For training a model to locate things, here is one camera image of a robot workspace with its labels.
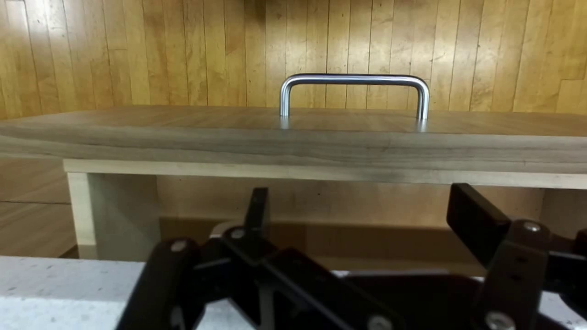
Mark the wooden drawer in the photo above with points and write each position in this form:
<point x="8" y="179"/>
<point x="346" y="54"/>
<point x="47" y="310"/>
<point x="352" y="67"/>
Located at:
<point x="293" y="142"/>

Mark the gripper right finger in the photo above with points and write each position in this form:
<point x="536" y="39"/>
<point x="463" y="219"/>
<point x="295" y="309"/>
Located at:
<point x="516" y="270"/>

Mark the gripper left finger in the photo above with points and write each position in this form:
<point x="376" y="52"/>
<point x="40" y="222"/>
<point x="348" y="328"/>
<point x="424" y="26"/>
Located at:
<point x="257" y="270"/>

